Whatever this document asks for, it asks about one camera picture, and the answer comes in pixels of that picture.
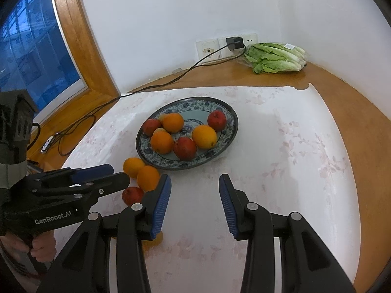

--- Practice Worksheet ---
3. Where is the blue patterned ceramic plate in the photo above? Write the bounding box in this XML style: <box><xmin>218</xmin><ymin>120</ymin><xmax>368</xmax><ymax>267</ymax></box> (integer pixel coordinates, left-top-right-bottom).
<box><xmin>136</xmin><ymin>97</ymin><xmax>239</xmax><ymax>171</ymax></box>

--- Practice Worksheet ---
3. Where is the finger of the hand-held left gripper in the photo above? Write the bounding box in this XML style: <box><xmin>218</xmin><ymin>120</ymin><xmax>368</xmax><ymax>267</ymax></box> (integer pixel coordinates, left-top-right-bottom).
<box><xmin>31</xmin><ymin>172</ymin><xmax>130</xmax><ymax>209</ymax></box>
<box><xmin>29</xmin><ymin>164</ymin><xmax>115</xmax><ymax>187</ymax></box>

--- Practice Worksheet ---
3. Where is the person's left hand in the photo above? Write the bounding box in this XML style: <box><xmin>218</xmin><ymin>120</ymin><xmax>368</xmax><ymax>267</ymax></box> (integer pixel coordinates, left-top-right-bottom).
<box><xmin>6</xmin><ymin>231</ymin><xmax>57</xmax><ymax>263</ymax></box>

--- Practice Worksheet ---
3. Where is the white floral tablecloth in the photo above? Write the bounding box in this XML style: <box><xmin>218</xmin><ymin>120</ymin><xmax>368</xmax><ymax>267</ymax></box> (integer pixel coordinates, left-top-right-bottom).
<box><xmin>52</xmin><ymin>83</ymin><xmax>361</xmax><ymax>293</ymax></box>

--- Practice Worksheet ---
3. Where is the white power wall socket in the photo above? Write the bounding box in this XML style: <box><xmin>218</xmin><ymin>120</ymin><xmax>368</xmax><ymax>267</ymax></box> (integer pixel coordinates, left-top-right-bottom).
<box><xmin>217</xmin><ymin>33</ymin><xmax>258</xmax><ymax>58</ymax></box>

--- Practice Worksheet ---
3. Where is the orange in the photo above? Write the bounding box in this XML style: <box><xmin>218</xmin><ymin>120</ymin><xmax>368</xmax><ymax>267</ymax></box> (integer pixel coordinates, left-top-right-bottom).
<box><xmin>150</xmin><ymin>131</ymin><xmax>174</xmax><ymax>155</ymax></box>
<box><xmin>162</xmin><ymin>113</ymin><xmax>185</xmax><ymax>134</ymax></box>
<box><xmin>136</xmin><ymin>165</ymin><xmax>161</xmax><ymax>192</ymax></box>
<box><xmin>123</xmin><ymin>157</ymin><xmax>145</xmax><ymax>178</ymax></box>
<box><xmin>141</xmin><ymin>233</ymin><xmax>164</xmax><ymax>248</ymax></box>
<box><xmin>192</xmin><ymin>125</ymin><xmax>217</xmax><ymax>149</ymax></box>

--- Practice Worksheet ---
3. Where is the black charger cable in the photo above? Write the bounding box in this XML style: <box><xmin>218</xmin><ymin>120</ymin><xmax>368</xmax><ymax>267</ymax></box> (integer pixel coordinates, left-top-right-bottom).
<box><xmin>26</xmin><ymin>44</ymin><xmax>246</xmax><ymax>156</ymax></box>

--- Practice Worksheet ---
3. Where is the small white device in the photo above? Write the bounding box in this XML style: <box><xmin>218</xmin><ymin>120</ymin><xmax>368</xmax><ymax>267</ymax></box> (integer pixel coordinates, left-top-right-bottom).
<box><xmin>41</xmin><ymin>134</ymin><xmax>57</xmax><ymax>154</ymax></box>

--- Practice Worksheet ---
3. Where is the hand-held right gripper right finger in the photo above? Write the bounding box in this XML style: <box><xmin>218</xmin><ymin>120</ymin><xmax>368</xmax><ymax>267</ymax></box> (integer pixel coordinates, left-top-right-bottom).
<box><xmin>219</xmin><ymin>173</ymin><xmax>356</xmax><ymax>293</ymax></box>

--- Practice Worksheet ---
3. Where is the wooden window frame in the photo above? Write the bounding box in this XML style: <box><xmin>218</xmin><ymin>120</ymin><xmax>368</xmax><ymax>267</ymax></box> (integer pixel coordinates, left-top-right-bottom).
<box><xmin>31</xmin><ymin>0</ymin><xmax>121</xmax><ymax>123</ymax></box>

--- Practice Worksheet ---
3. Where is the bagged romaine lettuce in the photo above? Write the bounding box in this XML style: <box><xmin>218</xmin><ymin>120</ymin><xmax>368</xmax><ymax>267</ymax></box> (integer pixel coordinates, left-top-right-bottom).
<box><xmin>238</xmin><ymin>42</ymin><xmax>307</xmax><ymax>74</ymax></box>

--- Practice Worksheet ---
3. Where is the red apple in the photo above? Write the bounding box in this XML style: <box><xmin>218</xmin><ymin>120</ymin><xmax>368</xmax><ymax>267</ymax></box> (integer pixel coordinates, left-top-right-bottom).
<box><xmin>173</xmin><ymin>137</ymin><xmax>198</xmax><ymax>161</ymax></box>
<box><xmin>142</xmin><ymin>118</ymin><xmax>162</xmax><ymax>137</ymax></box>
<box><xmin>122</xmin><ymin>186</ymin><xmax>145</xmax><ymax>206</ymax></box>
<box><xmin>207</xmin><ymin>110</ymin><xmax>227</xmax><ymax>132</ymax></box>

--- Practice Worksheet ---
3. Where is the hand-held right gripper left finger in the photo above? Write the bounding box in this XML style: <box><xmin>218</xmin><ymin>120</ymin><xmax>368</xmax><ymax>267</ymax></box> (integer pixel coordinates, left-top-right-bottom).
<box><xmin>37</xmin><ymin>174</ymin><xmax>172</xmax><ymax>293</ymax></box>

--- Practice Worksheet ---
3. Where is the black charger plug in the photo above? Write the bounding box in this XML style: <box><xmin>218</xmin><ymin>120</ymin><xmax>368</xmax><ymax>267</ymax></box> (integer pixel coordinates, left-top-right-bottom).
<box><xmin>225</xmin><ymin>37</ymin><xmax>245</xmax><ymax>52</ymax></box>

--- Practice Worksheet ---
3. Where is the window glass pane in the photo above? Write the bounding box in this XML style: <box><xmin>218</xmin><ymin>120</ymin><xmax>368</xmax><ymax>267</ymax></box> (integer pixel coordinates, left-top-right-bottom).
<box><xmin>0</xmin><ymin>0</ymin><xmax>84</xmax><ymax>110</ymax></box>

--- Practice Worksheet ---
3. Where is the white coaxial wall socket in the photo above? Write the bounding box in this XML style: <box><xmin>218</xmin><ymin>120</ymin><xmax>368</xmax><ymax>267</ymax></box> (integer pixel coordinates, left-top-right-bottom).
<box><xmin>195</xmin><ymin>39</ymin><xmax>221</xmax><ymax>64</ymax></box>

